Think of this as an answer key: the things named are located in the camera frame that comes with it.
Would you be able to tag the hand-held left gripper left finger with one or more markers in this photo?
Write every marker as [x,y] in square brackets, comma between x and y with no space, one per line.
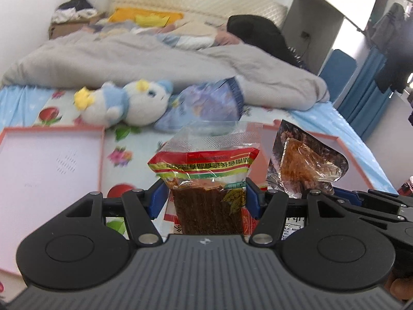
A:
[157,198]

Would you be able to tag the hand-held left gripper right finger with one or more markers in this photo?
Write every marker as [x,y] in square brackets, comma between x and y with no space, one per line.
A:
[253,198]

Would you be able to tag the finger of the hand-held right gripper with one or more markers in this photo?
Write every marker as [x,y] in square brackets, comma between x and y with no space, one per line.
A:
[380,201]

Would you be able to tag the pink cardboard box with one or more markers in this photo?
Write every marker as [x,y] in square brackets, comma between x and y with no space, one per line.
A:
[355,168]

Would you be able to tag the brown strips snack packet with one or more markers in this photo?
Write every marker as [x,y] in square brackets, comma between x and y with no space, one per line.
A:
[206,200]

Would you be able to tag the clear brown spicy snack packet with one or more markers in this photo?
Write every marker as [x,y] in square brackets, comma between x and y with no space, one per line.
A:
[303,164]

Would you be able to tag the person's right hand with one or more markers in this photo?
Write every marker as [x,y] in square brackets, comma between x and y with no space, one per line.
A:
[403,287]

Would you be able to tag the white printed snack packet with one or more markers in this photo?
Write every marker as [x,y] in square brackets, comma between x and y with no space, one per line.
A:
[293,227]

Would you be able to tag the floral printed bed sheet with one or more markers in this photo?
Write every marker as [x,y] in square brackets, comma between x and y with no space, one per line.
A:
[135,142]

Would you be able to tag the blue white plush toy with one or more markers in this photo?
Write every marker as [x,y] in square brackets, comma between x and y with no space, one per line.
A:
[135,103]

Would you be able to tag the light blue printed bag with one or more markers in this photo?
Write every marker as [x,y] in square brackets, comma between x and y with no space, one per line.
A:
[200,106]

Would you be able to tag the blue curtain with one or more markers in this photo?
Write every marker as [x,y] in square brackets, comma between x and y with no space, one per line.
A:
[364,97]

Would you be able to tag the pink cardboard box lid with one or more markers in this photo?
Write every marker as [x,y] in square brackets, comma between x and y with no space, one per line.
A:
[48,174]

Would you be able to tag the blue chair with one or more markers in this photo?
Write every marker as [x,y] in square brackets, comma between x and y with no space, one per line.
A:
[338,71]

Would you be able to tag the grey blanket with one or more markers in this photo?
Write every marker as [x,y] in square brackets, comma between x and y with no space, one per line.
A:
[129,58]

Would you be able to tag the hanging dark clothes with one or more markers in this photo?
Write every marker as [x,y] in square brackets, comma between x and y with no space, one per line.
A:
[393,55]

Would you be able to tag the black cloth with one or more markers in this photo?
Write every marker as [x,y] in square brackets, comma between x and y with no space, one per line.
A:
[258,32]

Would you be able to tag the yellow pillow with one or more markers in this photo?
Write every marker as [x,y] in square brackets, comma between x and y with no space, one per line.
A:
[129,14]

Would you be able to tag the cardboard box with clothes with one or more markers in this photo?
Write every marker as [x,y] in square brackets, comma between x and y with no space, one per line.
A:
[61,30]

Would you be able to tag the cream padded headboard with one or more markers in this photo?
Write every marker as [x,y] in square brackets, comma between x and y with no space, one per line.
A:
[209,0]

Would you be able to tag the pile of clothes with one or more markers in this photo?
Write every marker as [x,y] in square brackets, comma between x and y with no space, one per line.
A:
[74,9]

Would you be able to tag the wall socket with plug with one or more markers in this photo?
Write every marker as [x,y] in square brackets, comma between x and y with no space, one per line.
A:
[305,35]

